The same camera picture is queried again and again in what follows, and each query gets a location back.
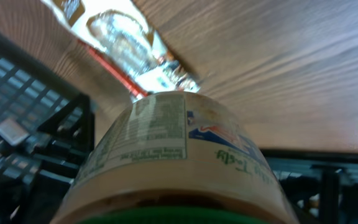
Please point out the grey plastic basket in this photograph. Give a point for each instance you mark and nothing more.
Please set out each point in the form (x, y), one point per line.
(46, 134)

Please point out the green-lidded sauce jar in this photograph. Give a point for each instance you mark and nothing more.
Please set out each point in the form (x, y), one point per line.
(176, 155)

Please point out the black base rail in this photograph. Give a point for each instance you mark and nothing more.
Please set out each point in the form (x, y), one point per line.
(322, 187)

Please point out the red snack stick wrapper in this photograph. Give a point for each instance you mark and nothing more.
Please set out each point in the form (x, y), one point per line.
(115, 71)

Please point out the beige nut snack bag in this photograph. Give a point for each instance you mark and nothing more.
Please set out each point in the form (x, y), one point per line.
(118, 29)

